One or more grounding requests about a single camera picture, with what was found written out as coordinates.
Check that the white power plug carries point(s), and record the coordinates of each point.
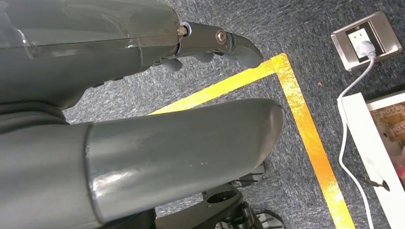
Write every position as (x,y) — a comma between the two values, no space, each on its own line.
(365,49)

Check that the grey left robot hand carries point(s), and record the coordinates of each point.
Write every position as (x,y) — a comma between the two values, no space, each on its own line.
(158,151)

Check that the white panel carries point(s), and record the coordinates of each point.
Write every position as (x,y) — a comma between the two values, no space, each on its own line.
(367,142)

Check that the silver floor socket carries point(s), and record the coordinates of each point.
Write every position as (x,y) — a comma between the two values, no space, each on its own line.
(383,47)

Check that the hotel picture print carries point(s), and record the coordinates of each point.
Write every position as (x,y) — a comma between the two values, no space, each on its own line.
(392,126)

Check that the yellow corner floor tape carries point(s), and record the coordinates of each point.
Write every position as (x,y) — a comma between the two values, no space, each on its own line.
(303,126)

